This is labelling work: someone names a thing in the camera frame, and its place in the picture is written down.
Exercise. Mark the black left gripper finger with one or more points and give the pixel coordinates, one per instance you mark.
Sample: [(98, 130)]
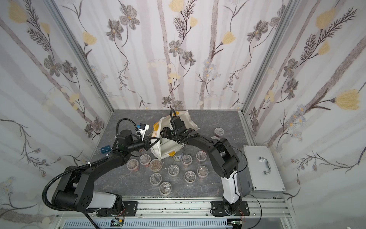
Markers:
[(154, 139), (155, 149)]

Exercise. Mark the silver metal case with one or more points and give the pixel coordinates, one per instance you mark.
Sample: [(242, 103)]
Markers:
[(261, 177)]

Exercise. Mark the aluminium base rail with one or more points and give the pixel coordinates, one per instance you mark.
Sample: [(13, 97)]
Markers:
[(203, 207)]

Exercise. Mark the white blue label seed jar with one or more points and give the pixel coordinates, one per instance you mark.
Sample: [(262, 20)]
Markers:
[(178, 155)]

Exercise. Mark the white canvas tote bag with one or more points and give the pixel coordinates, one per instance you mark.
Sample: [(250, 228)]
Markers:
[(167, 147)]

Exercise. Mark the yellow stripe lid seed jar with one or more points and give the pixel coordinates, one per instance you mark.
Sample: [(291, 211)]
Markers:
[(190, 177)]

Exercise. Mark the clear lid seed jar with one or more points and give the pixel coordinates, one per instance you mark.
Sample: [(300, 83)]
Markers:
[(165, 188)]

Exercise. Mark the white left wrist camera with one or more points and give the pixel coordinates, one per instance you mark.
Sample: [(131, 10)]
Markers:
[(142, 129)]

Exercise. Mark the seed jar row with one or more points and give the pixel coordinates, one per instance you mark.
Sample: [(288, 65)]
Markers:
[(186, 160), (173, 170)]

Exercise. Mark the white slotted cable duct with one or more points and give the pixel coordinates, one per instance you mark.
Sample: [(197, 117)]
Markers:
[(163, 224)]

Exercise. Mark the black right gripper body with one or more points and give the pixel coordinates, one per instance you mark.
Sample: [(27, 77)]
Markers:
[(166, 133)]

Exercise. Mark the red green label seed jar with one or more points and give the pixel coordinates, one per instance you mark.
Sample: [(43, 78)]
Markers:
[(156, 179)]

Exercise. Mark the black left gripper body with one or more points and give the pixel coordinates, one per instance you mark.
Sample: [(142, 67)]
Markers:
[(147, 143)]

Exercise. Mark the small blue box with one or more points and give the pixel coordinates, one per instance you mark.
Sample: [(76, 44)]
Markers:
[(105, 149)]

